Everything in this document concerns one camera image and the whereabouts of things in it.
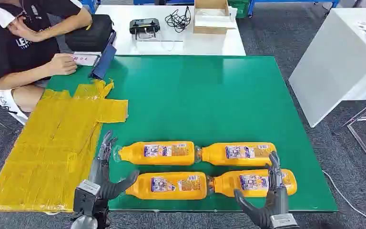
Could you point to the person's right hand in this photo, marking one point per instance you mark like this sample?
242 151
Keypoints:
61 64

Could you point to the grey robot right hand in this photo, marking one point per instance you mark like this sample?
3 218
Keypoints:
276 202

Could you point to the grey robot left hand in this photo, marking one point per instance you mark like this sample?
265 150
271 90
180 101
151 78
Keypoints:
101 177

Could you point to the person's left hand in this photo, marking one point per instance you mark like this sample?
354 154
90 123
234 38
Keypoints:
22 30

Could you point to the white printed card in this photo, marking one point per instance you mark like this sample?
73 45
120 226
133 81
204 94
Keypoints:
86 59

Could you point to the orange drink bottle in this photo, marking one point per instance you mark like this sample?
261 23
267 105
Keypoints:
239 155
252 183
170 186
157 153

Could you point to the person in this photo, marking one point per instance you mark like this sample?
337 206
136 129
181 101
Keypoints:
9 50

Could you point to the black bag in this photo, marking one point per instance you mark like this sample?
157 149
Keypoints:
90 33

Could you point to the blue tablet case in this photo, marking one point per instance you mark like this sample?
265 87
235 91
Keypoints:
104 58

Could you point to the yellow taped sheet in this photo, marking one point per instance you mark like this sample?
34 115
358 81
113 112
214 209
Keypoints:
50 142

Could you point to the blue chair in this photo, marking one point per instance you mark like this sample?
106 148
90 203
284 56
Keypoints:
90 4

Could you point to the black remote controller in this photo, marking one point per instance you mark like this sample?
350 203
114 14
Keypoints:
144 26

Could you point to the clear acrylic stand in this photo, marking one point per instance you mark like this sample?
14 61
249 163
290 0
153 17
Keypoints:
170 45

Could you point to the green table mat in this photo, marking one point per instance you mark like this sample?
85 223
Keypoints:
202 94

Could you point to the white table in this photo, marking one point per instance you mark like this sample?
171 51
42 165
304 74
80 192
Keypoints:
202 44

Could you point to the white desk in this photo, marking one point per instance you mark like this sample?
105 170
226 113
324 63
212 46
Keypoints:
331 63

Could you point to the cardboard box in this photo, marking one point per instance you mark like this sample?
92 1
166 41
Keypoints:
211 23

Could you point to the green crate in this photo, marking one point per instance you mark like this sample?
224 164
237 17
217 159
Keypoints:
240 8

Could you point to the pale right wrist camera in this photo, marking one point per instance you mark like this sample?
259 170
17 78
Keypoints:
284 221

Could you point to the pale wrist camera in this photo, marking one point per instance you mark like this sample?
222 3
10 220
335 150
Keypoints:
284 221
86 192

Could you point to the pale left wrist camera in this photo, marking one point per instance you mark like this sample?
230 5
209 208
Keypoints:
86 192

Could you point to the blue metal frame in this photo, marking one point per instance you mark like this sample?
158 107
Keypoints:
293 1

